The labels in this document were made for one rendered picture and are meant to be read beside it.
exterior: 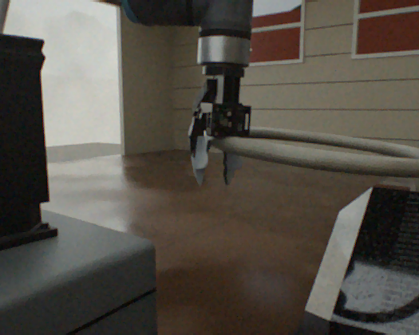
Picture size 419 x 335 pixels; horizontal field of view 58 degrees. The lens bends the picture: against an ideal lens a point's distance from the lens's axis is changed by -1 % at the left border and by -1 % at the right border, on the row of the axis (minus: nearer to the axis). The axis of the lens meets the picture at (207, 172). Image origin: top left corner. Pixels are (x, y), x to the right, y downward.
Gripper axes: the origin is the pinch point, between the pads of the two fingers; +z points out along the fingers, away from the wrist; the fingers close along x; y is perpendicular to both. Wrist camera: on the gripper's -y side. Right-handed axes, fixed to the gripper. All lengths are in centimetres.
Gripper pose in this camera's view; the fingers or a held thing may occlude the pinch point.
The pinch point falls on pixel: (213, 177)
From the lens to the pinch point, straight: 72.0
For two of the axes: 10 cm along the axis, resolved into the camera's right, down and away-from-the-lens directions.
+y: 3.2, 1.9, -9.3
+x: 9.5, -0.1, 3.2
